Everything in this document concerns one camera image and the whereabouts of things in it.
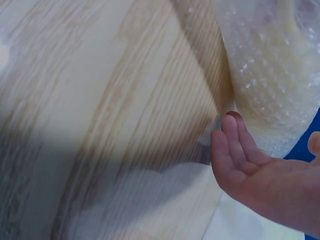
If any person's right hand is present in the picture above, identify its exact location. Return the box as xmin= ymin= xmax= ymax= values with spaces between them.
xmin=210 ymin=111 xmax=320 ymax=238

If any clear bubble wrap sheet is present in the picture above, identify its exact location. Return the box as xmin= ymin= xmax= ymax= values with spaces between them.
xmin=172 ymin=0 xmax=320 ymax=161

